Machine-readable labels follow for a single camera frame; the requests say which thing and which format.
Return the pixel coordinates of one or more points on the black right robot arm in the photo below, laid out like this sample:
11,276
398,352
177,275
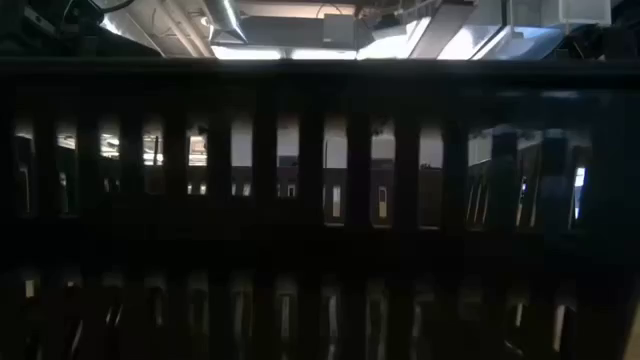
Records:
582,42

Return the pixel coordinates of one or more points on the silver round ceiling duct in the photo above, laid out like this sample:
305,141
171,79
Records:
227,20

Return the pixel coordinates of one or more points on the black plastic slotted basket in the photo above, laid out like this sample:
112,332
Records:
320,240

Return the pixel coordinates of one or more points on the bright ceiling light panel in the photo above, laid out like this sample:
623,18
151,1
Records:
250,52

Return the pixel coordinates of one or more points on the grey ceiling box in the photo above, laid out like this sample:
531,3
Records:
340,30

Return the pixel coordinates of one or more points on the white ceiling box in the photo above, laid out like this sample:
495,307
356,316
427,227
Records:
575,12

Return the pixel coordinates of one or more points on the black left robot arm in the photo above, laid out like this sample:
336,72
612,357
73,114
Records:
50,30

